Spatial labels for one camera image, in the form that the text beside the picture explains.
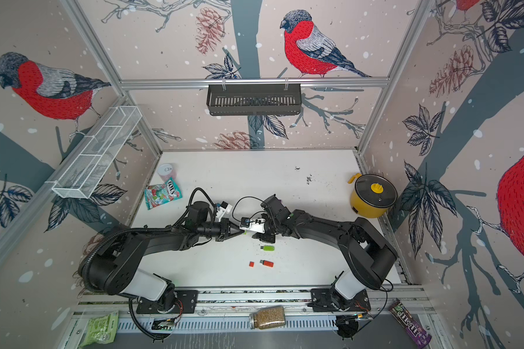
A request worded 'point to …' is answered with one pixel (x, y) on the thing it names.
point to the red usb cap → (251, 264)
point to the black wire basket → (255, 99)
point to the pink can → (166, 171)
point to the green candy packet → (159, 194)
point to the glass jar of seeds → (268, 316)
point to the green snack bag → (101, 329)
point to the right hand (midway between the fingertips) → (256, 226)
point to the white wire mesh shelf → (86, 169)
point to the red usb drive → (267, 263)
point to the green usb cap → (245, 233)
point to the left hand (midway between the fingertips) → (245, 229)
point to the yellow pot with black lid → (372, 195)
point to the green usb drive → (268, 248)
